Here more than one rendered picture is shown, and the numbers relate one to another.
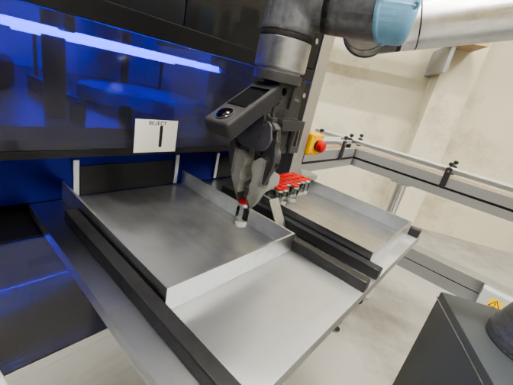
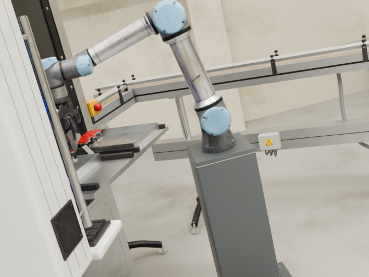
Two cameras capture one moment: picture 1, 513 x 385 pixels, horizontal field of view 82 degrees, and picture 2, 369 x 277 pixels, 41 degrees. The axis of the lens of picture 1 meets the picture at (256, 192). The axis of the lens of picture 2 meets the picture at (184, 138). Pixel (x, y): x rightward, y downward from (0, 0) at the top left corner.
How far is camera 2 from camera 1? 148 cm
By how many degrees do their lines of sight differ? 14
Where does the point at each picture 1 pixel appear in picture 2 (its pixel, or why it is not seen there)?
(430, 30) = (102, 56)
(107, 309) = not seen: hidden behind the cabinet
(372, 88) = (133, 12)
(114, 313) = not seen: hidden behind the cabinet
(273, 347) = (103, 179)
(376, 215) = (142, 128)
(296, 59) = (62, 93)
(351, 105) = not seen: hidden behind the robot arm
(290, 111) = (70, 108)
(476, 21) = (113, 48)
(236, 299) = (87, 178)
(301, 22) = (57, 82)
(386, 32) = (85, 73)
